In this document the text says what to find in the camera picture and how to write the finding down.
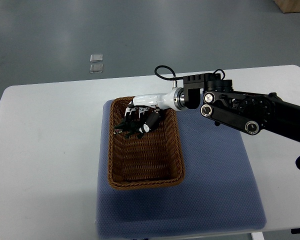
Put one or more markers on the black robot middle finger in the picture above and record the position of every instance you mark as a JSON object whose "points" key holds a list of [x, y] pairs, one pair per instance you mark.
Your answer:
{"points": [[141, 111]]}

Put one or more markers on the blue textured mat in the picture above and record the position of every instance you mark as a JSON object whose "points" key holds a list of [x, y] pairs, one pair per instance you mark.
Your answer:
{"points": [[218, 194]]}

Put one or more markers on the dark toy crocodile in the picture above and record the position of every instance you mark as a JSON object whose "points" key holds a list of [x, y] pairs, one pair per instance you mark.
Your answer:
{"points": [[131, 127]]}

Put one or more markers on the upper metal floor plate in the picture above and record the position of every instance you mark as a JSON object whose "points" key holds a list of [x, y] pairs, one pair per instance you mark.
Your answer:
{"points": [[96, 57]]}

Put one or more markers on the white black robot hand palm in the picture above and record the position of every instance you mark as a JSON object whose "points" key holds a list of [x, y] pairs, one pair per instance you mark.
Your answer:
{"points": [[173, 99]]}

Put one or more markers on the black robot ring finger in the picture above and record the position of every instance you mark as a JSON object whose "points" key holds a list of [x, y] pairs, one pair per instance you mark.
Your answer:
{"points": [[133, 114]]}

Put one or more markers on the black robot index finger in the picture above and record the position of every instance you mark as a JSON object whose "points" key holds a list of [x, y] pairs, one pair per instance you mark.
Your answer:
{"points": [[148, 113]]}

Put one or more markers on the white table leg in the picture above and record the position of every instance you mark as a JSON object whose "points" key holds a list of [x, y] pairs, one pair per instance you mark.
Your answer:
{"points": [[257, 236]]}

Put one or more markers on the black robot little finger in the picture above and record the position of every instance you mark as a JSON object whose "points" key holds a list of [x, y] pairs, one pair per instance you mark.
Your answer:
{"points": [[128, 111]]}

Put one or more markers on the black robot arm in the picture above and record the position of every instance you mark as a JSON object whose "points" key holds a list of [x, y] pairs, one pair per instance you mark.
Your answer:
{"points": [[214, 96]]}

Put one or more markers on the wooden box corner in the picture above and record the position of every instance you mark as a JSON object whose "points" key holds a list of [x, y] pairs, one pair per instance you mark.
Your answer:
{"points": [[288, 6]]}

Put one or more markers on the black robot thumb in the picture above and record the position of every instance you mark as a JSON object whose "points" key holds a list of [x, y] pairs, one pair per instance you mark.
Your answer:
{"points": [[151, 123]]}

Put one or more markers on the brown wicker basket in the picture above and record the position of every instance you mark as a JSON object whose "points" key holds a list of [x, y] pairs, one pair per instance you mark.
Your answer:
{"points": [[155, 160]]}

